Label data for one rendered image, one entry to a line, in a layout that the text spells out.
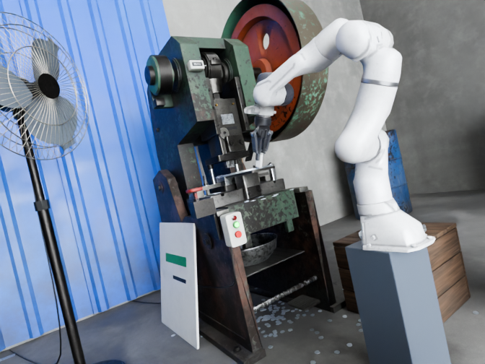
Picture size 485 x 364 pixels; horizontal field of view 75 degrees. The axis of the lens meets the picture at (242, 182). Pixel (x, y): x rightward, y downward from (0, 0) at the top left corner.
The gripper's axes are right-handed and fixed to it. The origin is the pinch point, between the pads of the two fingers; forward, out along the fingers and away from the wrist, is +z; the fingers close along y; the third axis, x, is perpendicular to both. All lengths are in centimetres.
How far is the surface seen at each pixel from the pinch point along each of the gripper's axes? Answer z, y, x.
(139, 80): -23, 17, 160
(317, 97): -28.1, 40.6, 1.0
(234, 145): -2.7, 0.7, 18.6
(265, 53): -48, 39, 40
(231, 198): 19.2, -10.3, 6.3
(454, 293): 45, 44, -81
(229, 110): -18.3, 4.6, 28.6
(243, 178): 10.5, -3.4, 6.1
